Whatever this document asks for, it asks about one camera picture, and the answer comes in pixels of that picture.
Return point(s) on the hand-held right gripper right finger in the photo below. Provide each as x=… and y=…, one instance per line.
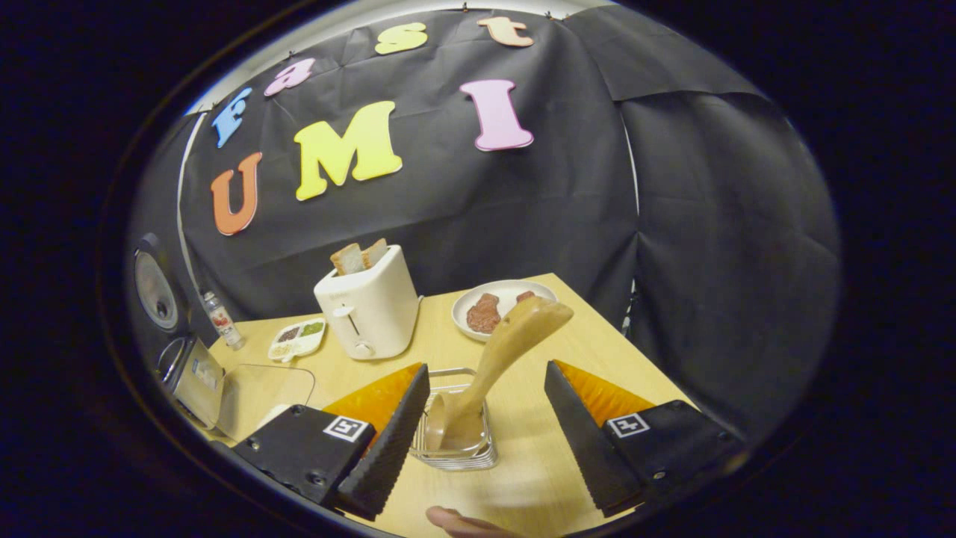
x=579, y=441

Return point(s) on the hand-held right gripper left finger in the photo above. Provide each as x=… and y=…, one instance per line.
x=388, y=448

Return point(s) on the wooden spoon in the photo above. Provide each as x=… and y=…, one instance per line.
x=515, y=329

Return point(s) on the black rice cooker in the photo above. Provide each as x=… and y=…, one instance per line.
x=202, y=381

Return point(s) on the clear plastic rice container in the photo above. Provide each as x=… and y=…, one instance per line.
x=269, y=388

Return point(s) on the white toaster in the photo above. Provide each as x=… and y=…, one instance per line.
x=373, y=314

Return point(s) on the white divided bean dish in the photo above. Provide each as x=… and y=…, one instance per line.
x=296, y=340

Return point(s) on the brown meat piece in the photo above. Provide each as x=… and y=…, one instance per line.
x=484, y=314
x=525, y=296

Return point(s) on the white round plate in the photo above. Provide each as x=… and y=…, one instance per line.
x=508, y=295

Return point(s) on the toast slice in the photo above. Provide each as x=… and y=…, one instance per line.
x=347, y=260
x=376, y=252

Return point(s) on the small red label bottle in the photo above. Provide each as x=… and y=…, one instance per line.
x=222, y=321

